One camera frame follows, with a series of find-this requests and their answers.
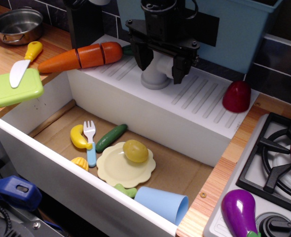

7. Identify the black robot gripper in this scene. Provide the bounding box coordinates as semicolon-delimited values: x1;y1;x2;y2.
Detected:
125;0;199;84

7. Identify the grey toy faucet lever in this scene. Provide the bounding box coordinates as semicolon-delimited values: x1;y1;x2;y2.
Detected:
141;51;174;90

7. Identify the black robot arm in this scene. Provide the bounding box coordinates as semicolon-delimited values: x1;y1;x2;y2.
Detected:
64;0;200;84

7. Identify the orange wooden toy carrot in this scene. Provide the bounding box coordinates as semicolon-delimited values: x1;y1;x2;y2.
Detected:
38;41;133;74

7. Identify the red toy pepper half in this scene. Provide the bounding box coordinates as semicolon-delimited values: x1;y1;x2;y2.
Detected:
222;81;251;113

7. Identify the blue plastic bin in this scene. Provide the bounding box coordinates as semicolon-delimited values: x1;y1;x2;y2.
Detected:
117;0;280;74

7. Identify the green toy cucumber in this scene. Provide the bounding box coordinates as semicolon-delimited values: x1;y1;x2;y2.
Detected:
95;124;128;153

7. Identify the yellow toy potato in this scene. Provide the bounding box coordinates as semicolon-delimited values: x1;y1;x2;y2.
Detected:
123;140;148;163

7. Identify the white toy sink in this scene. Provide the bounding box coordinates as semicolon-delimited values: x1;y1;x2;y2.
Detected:
0;57;247;237

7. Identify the white blue toy fork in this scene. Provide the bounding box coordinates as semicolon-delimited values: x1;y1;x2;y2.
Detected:
83;120;97;168

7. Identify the pale yellow toy plate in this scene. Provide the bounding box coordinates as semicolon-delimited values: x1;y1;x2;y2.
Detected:
97;142;156;188

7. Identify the yellow toy banana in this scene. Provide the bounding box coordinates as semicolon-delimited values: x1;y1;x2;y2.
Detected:
70;124;93;150

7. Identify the yellow toy corn piece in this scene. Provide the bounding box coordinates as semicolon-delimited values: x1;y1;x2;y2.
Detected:
71;157;89;171

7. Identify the green toy vegetable piece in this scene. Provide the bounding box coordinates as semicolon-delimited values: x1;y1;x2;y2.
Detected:
114;184;137;198

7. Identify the silver metal pot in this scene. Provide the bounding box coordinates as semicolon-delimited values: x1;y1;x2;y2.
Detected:
0;7;43;45

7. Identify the light blue plastic cup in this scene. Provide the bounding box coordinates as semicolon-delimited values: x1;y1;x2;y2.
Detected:
134;187;189;226

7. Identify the toy stove top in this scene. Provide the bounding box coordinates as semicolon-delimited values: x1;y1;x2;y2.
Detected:
203;113;291;237

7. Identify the green plastic cutting board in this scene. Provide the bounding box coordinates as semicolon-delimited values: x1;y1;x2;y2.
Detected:
0;68;44;108

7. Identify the purple toy eggplant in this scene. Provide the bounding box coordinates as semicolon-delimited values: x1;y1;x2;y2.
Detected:
221;189;261;237

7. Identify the black stove grate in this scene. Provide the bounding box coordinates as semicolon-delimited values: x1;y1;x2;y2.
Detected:
236;113;291;211

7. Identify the blue clamp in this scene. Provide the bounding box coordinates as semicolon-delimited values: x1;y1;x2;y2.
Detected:
0;176;42;211

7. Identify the black stove knob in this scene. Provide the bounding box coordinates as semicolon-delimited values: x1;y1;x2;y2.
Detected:
255;212;291;237

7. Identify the yellow handled toy knife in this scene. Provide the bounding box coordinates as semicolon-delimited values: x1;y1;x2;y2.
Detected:
9;41;43;88

